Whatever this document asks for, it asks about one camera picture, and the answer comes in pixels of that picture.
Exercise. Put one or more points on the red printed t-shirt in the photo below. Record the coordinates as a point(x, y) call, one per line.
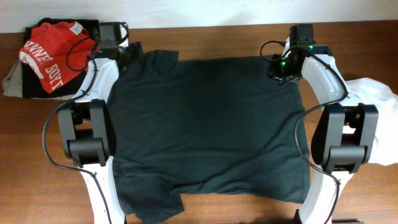
point(57, 54)

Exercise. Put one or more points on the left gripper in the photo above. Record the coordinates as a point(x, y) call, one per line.
point(136, 51)

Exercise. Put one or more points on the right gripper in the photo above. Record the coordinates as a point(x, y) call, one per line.
point(272, 73)

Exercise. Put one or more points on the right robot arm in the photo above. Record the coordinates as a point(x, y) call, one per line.
point(343, 138)

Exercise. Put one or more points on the white t-shirt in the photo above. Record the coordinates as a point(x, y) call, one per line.
point(372, 92)

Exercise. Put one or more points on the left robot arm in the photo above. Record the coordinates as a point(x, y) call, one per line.
point(88, 136)

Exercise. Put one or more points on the dark green t-shirt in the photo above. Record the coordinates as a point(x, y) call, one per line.
point(200, 127)

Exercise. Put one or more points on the black folded garment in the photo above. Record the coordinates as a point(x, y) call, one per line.
point(54, 57)

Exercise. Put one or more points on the grey folded garment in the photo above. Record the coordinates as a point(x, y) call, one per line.
point(11, 84)

